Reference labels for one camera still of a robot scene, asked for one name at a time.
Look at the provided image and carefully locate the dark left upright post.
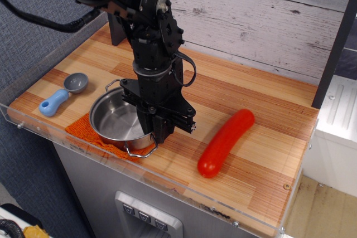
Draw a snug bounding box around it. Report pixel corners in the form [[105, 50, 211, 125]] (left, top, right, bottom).
[[108, 13, 130, 46]]

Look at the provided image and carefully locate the grey toy fridge cabinet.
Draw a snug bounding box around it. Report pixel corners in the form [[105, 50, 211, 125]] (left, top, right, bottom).
[[51, 140, 263, 238]]

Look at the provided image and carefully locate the red toy sausage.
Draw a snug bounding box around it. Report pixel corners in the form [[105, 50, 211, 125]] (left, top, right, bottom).
[[197, 109, 255, 178]]

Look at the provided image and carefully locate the silver dispenser button panel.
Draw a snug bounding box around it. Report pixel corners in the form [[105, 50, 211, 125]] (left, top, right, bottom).
[[115, 191, 184, 237]]

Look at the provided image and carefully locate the yellow tape piece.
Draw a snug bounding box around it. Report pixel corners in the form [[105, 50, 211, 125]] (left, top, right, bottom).
[[23, 225, 50, 238]]

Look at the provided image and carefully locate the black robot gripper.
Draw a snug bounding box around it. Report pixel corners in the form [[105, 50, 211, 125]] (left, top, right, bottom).
[[120, 62, 196, 144]]

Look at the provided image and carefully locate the dark right upright post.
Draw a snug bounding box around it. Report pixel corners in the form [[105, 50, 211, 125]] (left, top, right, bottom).
[[311, 0, 356, 109]]

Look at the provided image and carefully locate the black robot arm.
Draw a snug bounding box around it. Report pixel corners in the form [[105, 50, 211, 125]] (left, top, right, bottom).
[[75, 0, 196, 143]]

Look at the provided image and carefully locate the orange knitted cloth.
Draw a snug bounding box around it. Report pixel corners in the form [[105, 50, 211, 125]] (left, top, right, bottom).
[[65, 113, 139, 162]]

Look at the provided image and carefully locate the silver steel pot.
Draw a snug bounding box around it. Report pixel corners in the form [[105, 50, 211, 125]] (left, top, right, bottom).
[[89, 79, 158, 158]]

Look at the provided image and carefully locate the dark upright post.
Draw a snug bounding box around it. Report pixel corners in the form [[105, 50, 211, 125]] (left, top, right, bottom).
[[311, 0, 356, 109], [108, 13, 130, 46]]

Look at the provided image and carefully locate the white side cabinet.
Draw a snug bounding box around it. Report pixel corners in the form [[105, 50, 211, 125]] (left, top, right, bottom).
[[302, 75, 356, 196]]

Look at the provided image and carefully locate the black corrugated cable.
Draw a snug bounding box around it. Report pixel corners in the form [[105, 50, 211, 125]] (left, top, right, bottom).
[[0, 0, 101, 34]]

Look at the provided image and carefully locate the clear acrylic table guard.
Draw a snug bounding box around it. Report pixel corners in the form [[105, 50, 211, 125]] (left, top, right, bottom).
[[1, 20, 318, 237]]

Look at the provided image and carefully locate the blue grey ice cream scoop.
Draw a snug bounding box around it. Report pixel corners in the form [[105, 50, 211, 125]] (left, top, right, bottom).
[[38, 72, 89, 117]]

